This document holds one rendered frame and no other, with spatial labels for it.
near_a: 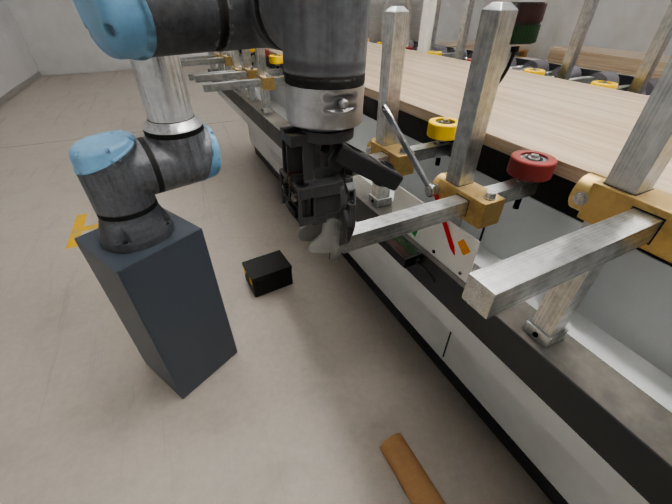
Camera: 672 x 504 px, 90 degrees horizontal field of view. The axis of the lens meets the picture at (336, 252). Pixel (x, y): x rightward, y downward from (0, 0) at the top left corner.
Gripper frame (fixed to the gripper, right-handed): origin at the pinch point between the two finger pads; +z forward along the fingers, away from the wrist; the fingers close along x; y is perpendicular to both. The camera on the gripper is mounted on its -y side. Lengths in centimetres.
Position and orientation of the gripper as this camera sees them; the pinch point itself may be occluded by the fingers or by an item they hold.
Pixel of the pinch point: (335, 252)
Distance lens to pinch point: 53.5
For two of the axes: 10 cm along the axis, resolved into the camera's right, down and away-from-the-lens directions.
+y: -9.0, 2.5, -3.7
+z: -0.3, 8.0, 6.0
